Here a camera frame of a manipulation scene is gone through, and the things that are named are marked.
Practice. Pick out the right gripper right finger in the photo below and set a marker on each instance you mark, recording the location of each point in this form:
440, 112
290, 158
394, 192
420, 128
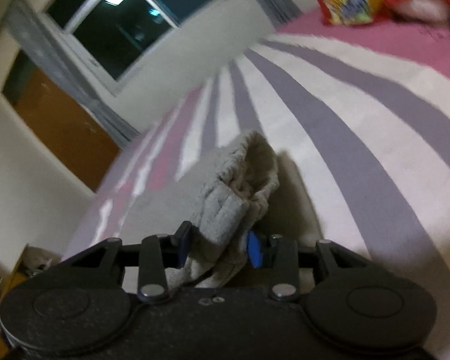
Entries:
279, 255

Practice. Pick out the window with white frame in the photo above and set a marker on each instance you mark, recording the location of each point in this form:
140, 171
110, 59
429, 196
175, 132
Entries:
112, 36

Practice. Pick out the white pillow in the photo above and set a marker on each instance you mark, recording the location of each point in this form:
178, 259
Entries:
428, 11

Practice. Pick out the left grey curtain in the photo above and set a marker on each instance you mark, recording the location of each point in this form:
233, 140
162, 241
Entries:
48, 55

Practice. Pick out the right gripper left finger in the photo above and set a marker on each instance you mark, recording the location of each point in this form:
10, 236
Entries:
156, 254

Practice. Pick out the brown wooden door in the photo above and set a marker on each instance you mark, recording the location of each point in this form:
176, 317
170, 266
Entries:
59, 122

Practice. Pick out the striped pink purple bed sheet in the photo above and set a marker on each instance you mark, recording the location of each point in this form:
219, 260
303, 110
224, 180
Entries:
364, 113

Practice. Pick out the grey pants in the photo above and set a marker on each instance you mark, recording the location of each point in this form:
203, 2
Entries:
223, 195

